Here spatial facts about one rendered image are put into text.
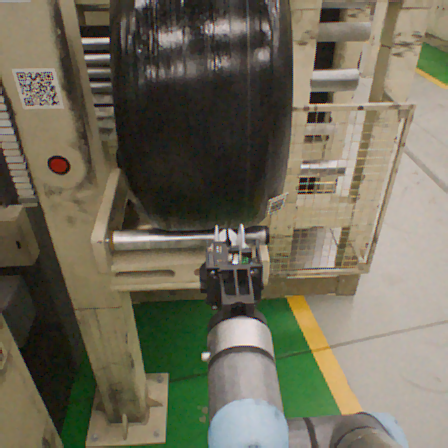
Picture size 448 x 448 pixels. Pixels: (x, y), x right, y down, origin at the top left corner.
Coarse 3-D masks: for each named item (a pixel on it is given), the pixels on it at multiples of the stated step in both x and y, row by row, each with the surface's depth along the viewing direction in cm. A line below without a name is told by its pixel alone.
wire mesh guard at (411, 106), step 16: (304, 112) 130; (400, 144) 138; (288, 160) 141; (304, 160) 141; (320, 160) 141; (384, 160) 142; (400, 160) 142; (352, 176) 146; (288, 192) 148; (384, 208) 154; (352, 224) 158; (304, 256) 167; (320, 256) 167; (336, 256) 167; (368, 256) 168; (272, 272) 171; (288, 272) 171; (304, 272) 171; (320, 272) 171; (336, 272) 172; (352, 272) 172; (368, 272) 173
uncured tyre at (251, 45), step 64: (128, 0) 65; (192, 0) 64; (256, 0) 65; (128, 64) 64; (192, 64) 64; (256, 64) 64; (128, 128) 68; (192, 128) 66; (256, 128) 67; (128, 192) 78; (192, 192) 74; (256, 192) 75
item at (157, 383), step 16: (160, 384) 167; (96, 400) 162; (160, 400) 162; (96, 416) 157; (160, 416) 157; (96, 432) 153; (112, 432) 153; (128, 432) 153; (144, 432) 153; (160, 432) 152
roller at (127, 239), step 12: (252, 228) 96; (264, 228) 96; (120, 240) 94; (132, 240) 94; (144, 240) 94; (156, 240) 94; (168, 240) 95; (180, 240) 95; (192, 240) 95; (204, 240) 95; (252, 240) 96; (264, 240) 96
